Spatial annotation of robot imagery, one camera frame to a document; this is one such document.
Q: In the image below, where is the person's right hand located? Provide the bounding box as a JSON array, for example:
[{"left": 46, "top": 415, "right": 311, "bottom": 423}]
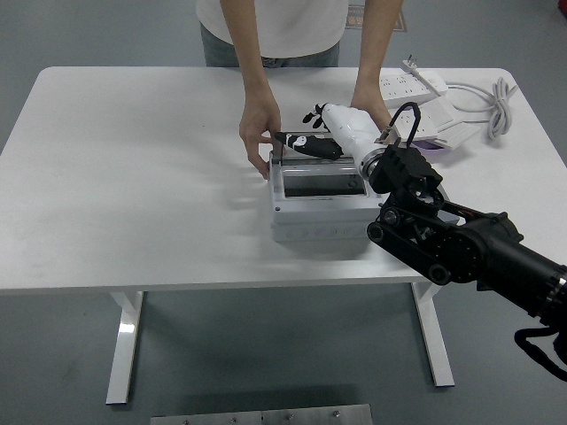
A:
[{"left": 238, "top": 91, "right": 283, "bottom": 181}]

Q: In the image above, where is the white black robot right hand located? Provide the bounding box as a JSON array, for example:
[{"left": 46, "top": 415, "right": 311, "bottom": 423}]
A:
[{"left": 273, "top": 102, "right": 386, "bottom": 163}]

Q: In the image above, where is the person's left hand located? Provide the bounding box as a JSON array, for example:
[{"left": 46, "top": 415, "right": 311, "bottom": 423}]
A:
[{"left": 349, "top": 90, "right": 393, "bottom": 129}]

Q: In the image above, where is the smoky transparent box lid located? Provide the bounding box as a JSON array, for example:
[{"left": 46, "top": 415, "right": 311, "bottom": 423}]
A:
[{"left": 270, "top": 130, "right": 358, "bottom": 167}]

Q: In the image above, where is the grey plastic junction box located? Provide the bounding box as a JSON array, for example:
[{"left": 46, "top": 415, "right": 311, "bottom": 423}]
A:
[{"left": 268, "top": 150, "right": 384, "bottom": 243}]

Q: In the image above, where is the wide white power strip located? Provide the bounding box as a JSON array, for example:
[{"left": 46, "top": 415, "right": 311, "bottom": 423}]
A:
[{"left": 378, "top": 73, "right": 438, "bottom": 110}]

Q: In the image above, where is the brown floor sign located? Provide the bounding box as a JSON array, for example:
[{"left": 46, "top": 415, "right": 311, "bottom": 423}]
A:
[{"left": 345, "top": 4, "right": 408, "bottom": 33}]

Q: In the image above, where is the person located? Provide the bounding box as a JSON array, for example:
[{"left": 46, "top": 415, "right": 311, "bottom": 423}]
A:
[{"left": 194, "top": 0, "right": 346, "bottom": 70}]

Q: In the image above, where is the white table leg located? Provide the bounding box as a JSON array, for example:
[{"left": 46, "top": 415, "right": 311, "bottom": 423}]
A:
[
  {"left": 105, "top": 290, "right": 145, "bottom": 405},
  {"left": 410, "top": 282, "right": 456, "bottom": 389}
]

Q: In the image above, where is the grey metal plate with screws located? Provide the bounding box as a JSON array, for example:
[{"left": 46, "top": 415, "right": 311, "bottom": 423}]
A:
[{"left": 150, "top": 403, "right": 374, "bottom": 425}]

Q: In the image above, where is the white wall socket panel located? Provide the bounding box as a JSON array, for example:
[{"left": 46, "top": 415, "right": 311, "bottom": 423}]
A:
[{"left": 392, "top": 108, "right": 439, "bottom": 143}]

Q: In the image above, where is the white coiled power cable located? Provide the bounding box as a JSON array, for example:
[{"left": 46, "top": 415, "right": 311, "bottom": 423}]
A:
[{"left": 445, "top": 77, "right": 519, "bottom": 141}]

